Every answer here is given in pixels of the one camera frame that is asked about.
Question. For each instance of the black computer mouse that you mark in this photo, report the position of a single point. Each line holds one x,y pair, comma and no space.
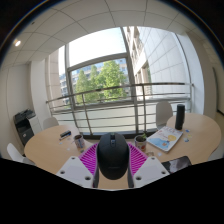
112,158

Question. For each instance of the black and white printer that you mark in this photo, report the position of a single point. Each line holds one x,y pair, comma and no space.
24,128

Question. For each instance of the white chair with wooden legs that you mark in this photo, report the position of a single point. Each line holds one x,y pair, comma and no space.
16,154

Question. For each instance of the black cylindrical speaker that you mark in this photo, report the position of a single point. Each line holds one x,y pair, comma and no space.
180,116

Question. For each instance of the grey metal railing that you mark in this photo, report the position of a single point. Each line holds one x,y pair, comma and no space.
113,88

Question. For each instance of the round ceiling light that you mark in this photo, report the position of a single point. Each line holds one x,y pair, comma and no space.
17,43

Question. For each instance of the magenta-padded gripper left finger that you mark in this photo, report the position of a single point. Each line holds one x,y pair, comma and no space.
74,170

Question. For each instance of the printed mug with plant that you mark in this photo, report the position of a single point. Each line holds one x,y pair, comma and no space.
140,144

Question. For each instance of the light illustrated booklet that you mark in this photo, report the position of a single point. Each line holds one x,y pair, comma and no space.
165,138

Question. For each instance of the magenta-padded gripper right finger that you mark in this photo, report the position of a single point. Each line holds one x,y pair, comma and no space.
151,170

